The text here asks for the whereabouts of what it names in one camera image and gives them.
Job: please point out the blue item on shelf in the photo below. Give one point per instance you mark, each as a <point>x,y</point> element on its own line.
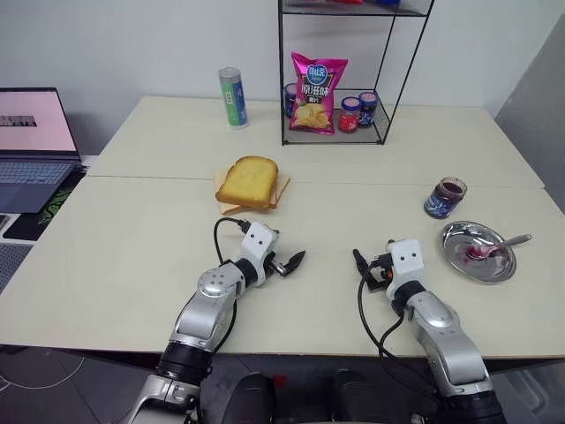
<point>387,2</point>

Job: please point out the red item on shelf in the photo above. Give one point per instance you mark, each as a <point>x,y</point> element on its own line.
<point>344,1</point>

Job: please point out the black green mouse pad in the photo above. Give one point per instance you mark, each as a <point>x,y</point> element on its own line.
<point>59,199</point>

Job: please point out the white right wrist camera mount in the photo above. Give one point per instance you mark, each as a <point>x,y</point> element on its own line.
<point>408,260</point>

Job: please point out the round steel plate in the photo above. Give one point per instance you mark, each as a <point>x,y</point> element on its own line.
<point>481,265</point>

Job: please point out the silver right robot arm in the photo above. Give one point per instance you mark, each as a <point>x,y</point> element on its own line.
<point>446,335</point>

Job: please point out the red lid jar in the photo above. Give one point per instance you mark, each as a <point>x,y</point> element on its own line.
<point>348,117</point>

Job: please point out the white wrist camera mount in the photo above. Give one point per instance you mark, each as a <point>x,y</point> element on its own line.
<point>258,240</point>
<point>408,260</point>

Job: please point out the grey open laptop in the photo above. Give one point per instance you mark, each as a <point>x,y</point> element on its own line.
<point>31,146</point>

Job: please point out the metal spoon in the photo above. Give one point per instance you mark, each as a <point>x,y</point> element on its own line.
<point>507,242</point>

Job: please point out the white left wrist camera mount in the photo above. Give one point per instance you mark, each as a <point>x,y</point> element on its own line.
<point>258,240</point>

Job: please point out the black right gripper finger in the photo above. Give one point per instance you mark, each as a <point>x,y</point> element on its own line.
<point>356,259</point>
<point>362,262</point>

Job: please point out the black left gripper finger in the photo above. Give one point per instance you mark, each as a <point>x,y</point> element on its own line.
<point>289,272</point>
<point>296,258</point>

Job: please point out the pink potato chips bag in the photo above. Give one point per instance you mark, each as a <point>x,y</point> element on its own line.
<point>317,97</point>

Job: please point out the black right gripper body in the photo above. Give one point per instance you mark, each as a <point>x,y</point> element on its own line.
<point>378,277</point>

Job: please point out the grey partition panel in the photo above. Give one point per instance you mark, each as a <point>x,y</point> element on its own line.
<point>534,110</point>

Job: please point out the open blue-label jam jar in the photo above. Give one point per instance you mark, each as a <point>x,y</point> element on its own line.
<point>442,201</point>

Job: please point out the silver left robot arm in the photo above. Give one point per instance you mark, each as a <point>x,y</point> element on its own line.
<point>207,309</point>

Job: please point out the green blue cylindrical can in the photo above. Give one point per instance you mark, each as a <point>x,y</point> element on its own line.
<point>234,99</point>

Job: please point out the blue lid jar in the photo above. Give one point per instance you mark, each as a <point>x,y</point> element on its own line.
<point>368,110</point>

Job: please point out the blue-lidded blue jar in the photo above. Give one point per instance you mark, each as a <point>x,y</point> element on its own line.
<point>290,99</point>

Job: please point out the grey textured mat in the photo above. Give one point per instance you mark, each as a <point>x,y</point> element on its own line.
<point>13,265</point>

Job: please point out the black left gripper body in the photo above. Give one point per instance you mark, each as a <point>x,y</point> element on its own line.
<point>276,264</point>

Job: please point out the thick golden toast slice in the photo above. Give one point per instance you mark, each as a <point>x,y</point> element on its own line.
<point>247,181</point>

